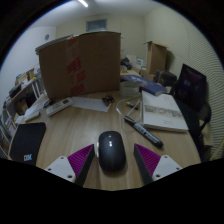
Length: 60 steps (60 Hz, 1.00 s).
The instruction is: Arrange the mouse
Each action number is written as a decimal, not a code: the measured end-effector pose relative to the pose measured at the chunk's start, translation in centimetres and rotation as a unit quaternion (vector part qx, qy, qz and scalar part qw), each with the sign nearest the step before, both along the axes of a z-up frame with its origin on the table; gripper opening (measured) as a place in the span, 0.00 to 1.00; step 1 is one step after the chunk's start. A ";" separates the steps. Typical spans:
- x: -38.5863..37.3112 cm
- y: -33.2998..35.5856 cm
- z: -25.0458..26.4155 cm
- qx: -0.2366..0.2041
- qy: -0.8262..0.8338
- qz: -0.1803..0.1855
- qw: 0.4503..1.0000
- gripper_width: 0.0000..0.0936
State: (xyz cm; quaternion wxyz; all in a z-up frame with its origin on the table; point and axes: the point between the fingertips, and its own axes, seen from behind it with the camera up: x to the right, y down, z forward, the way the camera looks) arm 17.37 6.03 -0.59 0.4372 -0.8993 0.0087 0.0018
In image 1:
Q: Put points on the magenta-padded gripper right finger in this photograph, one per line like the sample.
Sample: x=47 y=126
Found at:
x=165 y=166

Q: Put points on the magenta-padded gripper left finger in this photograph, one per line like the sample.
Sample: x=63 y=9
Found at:
x=61 y=166

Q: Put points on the black computer mouse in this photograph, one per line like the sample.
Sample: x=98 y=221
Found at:
x=111 y=151

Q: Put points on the black mouse pad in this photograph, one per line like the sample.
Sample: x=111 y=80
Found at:
x=28 y=140

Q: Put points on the black marker pen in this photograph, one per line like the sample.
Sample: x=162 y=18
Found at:
x=143 y=130

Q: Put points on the white open book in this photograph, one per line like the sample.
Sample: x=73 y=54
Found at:
x=163 y=113

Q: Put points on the flat white box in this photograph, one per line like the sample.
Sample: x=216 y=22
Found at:
x=32 y=115

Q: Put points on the white remote control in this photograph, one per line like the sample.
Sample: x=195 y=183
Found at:
x=59 y=106

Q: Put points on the shelf unit with books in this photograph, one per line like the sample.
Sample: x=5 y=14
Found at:
x=6 y=131

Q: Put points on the white paper sheet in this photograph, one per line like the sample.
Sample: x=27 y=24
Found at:
x=88 y=103

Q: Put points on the yellow pen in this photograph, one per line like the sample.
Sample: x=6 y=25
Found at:
x=132 y=104

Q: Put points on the blue book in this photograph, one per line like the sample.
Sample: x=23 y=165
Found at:
x=151 y=87

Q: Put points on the small black clip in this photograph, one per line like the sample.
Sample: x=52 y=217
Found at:
x=108 y=99

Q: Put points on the black office chair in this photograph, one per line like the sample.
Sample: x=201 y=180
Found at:
x=190 y=86

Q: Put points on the clear plastic container stack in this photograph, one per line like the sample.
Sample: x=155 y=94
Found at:
x=129 y=89

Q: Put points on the black bag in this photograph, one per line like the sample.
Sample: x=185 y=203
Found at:
x=166 y=78

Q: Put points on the large brown cardboard box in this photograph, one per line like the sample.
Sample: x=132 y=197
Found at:
x=93 y=63

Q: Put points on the grey door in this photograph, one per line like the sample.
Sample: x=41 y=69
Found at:
x=96 y=24

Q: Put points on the ceiling light tube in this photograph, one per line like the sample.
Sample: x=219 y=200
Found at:
x=83 y=3

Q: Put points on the round wall clock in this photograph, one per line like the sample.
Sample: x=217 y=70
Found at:
x=46 y=37

